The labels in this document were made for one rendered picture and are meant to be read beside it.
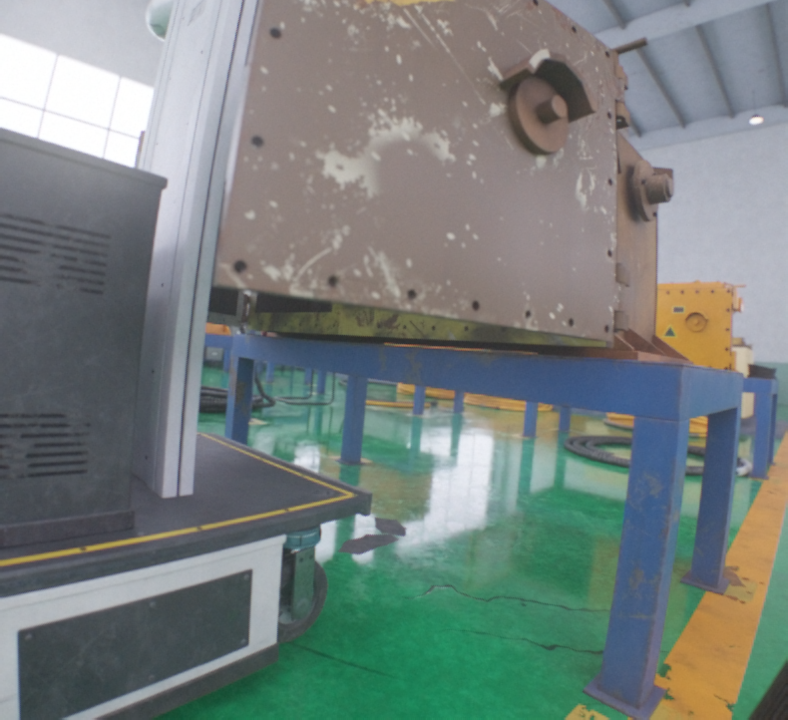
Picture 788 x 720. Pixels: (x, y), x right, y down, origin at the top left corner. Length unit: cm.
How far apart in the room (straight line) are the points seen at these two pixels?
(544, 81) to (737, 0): 1219
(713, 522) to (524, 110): 128
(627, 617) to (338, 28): 103
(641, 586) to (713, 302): 285
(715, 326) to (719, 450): 211
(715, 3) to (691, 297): 1001
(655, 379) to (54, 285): 94
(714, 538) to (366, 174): 141
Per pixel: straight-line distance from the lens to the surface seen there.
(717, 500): 160
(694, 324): 362
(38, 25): 1155
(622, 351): 101
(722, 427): 157
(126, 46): 1174
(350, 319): 138
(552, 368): 98
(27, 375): 69
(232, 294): 191
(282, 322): 172
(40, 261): 68
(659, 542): 94
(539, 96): 77
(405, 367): 123
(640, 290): 138
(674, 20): 1309
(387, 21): 65
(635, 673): 104
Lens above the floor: 61
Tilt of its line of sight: 4 degrees up
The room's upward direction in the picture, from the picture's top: 5 degrees clockwise
